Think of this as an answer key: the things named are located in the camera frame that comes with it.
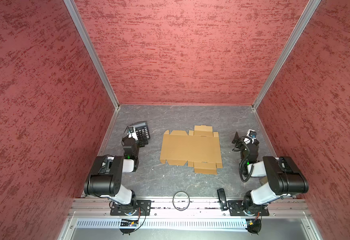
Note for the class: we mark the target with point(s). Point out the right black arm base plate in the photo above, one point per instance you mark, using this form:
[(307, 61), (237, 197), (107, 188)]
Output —
[(238, 209)]

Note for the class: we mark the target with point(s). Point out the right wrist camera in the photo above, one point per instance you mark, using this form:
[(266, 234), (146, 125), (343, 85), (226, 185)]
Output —
[(252, 134)]

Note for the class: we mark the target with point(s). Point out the aluminium front rail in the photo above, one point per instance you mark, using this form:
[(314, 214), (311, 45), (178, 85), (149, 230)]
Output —
[(167, 207)]

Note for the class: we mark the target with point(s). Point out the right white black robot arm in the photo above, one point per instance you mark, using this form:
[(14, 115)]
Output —
[(284, 178)]

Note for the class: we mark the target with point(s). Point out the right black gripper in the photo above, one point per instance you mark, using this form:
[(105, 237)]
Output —
[(243, 141)]

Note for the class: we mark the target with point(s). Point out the white perforated cable duct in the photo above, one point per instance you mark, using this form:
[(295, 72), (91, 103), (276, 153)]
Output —
[(172, 224)]

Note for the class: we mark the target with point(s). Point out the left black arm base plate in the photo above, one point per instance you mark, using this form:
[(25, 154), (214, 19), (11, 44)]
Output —
[(136, 209)]

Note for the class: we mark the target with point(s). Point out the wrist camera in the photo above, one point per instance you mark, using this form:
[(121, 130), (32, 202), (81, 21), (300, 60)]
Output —
[(252, 134), (130, 132)]

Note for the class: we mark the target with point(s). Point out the jar with pink lid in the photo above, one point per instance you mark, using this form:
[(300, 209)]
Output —
[(264, 180)]

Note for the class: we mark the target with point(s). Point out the black desk calculator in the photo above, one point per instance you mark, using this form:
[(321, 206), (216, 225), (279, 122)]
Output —
[(141, 130)]

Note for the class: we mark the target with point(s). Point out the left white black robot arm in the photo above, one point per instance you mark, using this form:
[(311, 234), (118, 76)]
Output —
[(105, 177)]

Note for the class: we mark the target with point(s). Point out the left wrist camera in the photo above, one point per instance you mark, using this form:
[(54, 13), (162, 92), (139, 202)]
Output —
[(130, 132)]

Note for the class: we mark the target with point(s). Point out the brown cardboard box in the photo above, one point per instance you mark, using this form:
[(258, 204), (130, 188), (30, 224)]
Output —
[(199, 149)]

